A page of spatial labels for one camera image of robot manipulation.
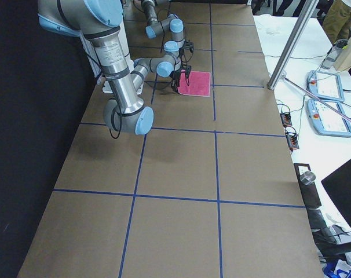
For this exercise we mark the person in khaki trousers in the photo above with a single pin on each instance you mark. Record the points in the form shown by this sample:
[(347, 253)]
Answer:
[(337, 22)]

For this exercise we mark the silver metal cylinder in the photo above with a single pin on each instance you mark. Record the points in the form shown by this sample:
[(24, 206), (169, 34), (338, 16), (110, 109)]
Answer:
[(307, 178)]

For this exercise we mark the black connector box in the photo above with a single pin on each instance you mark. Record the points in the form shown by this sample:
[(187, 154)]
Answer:
[(286, 119), (292, 140)]

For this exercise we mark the far teach pendant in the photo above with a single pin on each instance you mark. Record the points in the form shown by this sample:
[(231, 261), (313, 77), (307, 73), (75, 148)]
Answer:
[(325, 85)]

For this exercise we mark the pink towel grey back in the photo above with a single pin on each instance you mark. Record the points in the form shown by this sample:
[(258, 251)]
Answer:
[(199, 84)]

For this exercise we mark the black flat box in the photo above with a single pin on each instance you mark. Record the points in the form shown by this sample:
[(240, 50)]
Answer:
[(309, 192)]

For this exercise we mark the clear water bottle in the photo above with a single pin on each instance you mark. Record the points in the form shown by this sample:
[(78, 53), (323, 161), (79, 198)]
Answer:
[(333, 53)]

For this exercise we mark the black monitor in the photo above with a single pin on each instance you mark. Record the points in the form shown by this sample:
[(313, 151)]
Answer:
[(338, 188)]

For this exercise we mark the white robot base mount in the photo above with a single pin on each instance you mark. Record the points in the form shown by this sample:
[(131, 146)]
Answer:
[(104, 39)]

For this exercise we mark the teach pendant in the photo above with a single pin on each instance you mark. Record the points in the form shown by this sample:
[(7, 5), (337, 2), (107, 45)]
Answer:
[(325, 85), (325, 121)]

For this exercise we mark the near teach pendant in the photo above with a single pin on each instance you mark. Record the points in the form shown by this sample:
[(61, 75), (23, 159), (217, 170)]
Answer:
[(325, 121)]

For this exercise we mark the near black connector box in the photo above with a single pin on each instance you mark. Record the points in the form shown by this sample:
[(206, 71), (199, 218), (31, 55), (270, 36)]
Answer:
[(292, 140)]

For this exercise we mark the aluminium frame post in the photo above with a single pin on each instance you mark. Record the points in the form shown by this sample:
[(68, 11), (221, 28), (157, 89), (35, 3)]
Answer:
[(292, 41)]

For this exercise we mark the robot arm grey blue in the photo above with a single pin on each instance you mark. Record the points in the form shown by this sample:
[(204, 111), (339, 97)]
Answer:
[(126, 111), (173, 64)]

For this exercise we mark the far black connector box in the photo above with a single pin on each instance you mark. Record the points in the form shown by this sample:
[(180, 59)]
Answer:
[(286, 119)]

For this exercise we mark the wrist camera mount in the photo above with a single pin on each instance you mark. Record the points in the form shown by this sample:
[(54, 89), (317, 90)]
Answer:
[(188, 45)]

